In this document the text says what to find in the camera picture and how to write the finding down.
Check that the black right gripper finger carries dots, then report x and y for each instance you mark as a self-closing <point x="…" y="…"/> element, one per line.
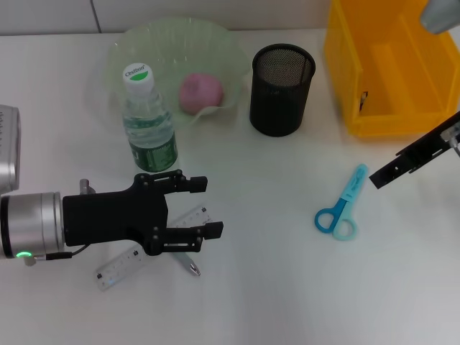
<point x="399" y="167"/>

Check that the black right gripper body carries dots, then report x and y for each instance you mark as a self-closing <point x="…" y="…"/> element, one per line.
<point x="438" y="140"/>

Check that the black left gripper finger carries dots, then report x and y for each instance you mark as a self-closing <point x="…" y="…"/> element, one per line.
<point x="179" y="239"/>
<point x="179" y="183"/>

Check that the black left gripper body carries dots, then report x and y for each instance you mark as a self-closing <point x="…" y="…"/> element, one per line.
<point x="115" y="215"/>

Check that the clear water bottle green label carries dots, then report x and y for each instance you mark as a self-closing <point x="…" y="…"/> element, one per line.
<point x="151" y="143"/>

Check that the blue scissors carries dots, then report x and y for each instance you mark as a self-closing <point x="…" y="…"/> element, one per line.
<point x="350" y="192"/>

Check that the pink peach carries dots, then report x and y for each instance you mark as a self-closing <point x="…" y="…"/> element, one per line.
<point x="201" y="93"/>

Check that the silver white pen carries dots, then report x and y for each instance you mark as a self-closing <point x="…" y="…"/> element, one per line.
<point x="190" y="266"/>

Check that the clear plastic ruler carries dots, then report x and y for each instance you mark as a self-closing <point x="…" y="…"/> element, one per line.
<point x="118" y="267"/>

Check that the black mesh pen holder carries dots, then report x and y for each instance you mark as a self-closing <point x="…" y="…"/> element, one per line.
<point x="280" y="100"/>

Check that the translucent green fruit bowl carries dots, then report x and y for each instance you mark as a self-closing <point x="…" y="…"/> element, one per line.
<point x="194" y="50"/>

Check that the silver left wrist knob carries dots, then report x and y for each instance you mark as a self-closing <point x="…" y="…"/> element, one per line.
<point x="86" y="187"/>

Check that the yellow plastic bin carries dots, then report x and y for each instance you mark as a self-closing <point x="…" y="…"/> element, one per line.
<point x="391" y="72"/>

